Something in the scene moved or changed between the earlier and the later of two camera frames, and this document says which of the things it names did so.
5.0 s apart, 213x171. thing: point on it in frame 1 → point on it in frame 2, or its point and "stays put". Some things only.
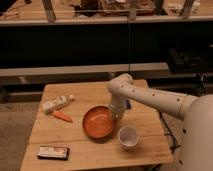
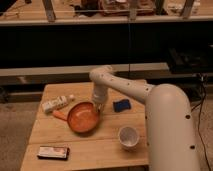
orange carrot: x=61 y=115 stays put
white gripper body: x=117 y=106 → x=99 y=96
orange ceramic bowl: x=98 y=122 → x=83 y=117
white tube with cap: x=57 y=102 stays put
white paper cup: x=128 y=137 stays put
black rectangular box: x=53 y=153 stays put
